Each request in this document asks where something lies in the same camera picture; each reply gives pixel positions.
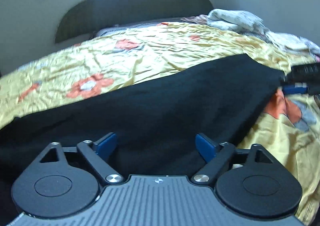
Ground black pants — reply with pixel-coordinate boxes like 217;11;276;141
1;54;284;225

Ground yellow floral bedspread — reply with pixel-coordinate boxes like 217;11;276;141
1;22;319;224

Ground crumpled white floral blanket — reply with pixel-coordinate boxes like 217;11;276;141
181;9;319;63

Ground grey striped pillow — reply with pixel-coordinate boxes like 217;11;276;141
90;17;183;39

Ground dark upholstered headboard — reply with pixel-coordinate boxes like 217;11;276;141
55;0;214;43

